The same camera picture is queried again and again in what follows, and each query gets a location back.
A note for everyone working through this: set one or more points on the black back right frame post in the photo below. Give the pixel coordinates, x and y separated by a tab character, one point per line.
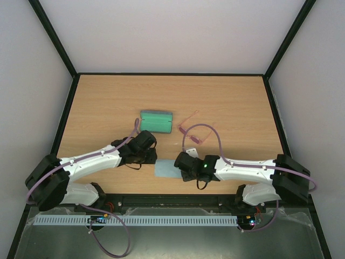
296	25

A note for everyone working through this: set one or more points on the black right frame rail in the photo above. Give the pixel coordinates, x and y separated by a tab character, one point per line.
300	168

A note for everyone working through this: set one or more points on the black back left frame post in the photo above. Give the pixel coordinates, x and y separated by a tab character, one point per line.
49	29

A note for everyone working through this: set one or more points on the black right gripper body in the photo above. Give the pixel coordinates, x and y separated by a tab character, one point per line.
185	175

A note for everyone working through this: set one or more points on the black front frame rail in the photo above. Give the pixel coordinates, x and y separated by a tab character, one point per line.
119	203

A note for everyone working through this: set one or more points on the grey metal front tray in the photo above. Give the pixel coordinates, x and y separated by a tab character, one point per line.
289	236

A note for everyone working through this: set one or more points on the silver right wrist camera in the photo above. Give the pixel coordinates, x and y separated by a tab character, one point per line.
192	152

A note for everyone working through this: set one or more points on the pink sunglasses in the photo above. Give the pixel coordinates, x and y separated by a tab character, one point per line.
197	138

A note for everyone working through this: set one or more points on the light blue cleaning cloth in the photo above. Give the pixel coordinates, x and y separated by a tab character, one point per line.
165	168

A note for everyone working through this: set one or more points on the black frame post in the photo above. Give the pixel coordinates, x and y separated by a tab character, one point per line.
49	29
296	25

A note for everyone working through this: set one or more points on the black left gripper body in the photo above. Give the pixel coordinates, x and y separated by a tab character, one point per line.
144	159

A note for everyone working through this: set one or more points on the white slotted cable duct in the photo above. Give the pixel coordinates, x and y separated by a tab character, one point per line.
135	220

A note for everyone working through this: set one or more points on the black frame rail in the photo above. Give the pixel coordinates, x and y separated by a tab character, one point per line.
170	74
119	203
64	117
300	168

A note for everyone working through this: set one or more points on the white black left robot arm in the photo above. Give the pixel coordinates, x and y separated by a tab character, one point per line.
53	181

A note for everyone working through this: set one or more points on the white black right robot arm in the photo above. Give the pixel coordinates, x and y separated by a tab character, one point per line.
267	180

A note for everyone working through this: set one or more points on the black left frame rail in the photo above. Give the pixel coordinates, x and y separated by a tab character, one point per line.
64	117

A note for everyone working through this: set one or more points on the black back frame rail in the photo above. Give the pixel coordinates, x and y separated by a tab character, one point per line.
170	74

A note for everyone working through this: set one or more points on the grey-green glasses case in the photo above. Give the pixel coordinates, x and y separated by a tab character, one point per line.
156	121

